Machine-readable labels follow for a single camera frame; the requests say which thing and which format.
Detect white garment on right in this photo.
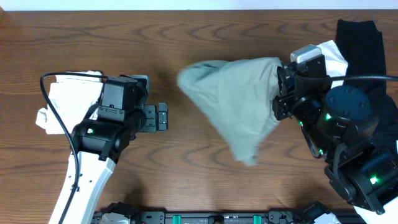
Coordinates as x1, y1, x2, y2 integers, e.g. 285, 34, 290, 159
317, 40, 348, 77

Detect black garment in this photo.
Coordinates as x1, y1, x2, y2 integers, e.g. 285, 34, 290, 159
336, 19, 397, 149

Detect left black cable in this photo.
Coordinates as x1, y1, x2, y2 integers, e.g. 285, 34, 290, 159
39, 72, 109, 224

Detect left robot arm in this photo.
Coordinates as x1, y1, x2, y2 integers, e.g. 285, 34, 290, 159
50, 75, 168, 223

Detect white folded garment on left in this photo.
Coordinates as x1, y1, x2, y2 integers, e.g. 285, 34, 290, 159
49, 70, 103, 132

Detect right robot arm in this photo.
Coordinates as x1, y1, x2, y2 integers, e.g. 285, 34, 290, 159
272, 54, 397, 223

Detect grey-green shorts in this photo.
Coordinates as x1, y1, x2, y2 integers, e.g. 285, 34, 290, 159
177, 57, 282, 166

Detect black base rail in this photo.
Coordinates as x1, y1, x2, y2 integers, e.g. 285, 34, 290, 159
91, 201, 368, 224

